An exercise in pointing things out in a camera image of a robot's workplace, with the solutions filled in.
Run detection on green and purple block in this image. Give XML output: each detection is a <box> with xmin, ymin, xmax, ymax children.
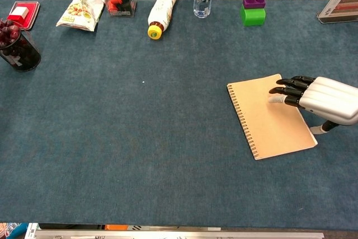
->
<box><xmin>240</xmin><ymin>6</ymin><xmax>267</xmax><ymax>27</ymax></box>

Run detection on yellow spiral notebook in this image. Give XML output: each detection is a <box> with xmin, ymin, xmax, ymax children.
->
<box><xmin>227</xmin><ymin>73</ymin><xmax>318</xmax><ymax>161</ymax></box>

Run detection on purple plastic toy brick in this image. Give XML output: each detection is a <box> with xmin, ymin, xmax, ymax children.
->
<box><xmin>242</xmin><ymin>0</ymin><xmax>267</xmax><ymax>10</ymax></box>

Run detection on white snack bag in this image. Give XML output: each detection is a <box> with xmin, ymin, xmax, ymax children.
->
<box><xmin>55</xmin><ymin>0</ymin><xmax>106</xmax><ymax>32</ymax></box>

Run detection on white and red block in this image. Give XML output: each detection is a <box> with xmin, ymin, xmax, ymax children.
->
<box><xmin>11</xmin><ymin>6</ymin><xmax>30</xmax><ymax>22</ymax></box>

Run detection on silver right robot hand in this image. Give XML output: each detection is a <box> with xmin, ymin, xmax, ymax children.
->
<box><xmin>268</xmin><ymin>75</ymin><xmax>358</xmax><ymax>135</ymax></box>

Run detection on dark red grapes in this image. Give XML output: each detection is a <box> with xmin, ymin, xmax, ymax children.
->
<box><xmin>0</xmin><ymin>18</ymin><xmax>21</xmax><ymax>48</ymax></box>

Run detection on red tray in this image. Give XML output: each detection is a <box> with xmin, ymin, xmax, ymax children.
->
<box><xmin>7</xmin><ymin>1</ymin><xmax>41</xmax><ymax>31</ymax></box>

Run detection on blue printed package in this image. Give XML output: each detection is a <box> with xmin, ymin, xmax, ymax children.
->
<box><xmin>0</xmin><ymin>222</ymin><xmax>29</xmax><ymax>239</ymax></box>

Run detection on aluminium rail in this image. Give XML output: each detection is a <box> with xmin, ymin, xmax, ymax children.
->
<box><xmin>33</xmin><ymin>229</ymin><xmax>325</xmax><ymax>239</ymax></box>

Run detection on white bottle yellow cap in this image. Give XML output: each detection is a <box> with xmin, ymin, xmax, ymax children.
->
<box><xmin>147</xmin><ymin>0</ymin><xmax>180</xmax><ymax>40</ymax></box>

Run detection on black mesh cup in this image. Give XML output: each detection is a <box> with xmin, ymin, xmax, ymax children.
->
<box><xmin>0</xmin><ymin>30</ymin><xmax>42</xmax><ymax>72</ymax></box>

